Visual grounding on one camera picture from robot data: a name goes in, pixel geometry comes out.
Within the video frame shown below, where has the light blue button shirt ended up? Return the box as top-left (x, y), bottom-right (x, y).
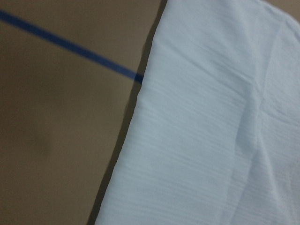
top-left (96, 0), bottom-right (300, 225)

